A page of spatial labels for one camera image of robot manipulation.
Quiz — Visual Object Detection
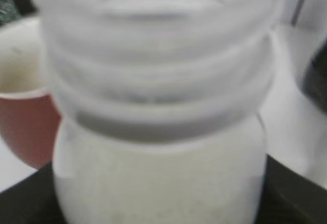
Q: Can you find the red ceramic mug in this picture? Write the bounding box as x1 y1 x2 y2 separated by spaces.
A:
1 17 60 169

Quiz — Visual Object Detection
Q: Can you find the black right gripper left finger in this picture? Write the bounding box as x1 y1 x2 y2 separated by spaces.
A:
1 163 64 223

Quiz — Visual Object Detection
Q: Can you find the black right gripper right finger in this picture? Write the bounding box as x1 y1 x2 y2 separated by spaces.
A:
256 156 326 223

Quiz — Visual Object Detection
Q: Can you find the white milk bottle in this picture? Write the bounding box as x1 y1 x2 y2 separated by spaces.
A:
33 0 282 223

